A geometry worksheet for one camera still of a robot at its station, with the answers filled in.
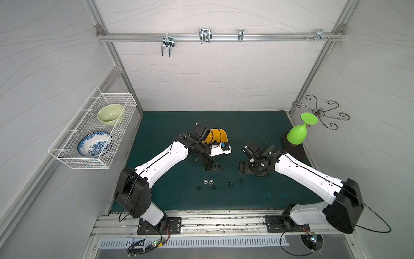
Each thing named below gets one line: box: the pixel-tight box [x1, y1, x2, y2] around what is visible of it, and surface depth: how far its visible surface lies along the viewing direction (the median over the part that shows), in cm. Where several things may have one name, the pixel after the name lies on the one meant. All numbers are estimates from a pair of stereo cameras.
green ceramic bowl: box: [97, 103, 124, 127], surface depth 72 cm
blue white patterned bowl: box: [77, 131, 113, 157], surface depth 64 cm
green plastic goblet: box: [286, 112, 319, 146], surface depth 80 cm
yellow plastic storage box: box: [203, 128, 229, 143], surface depth 101 cm
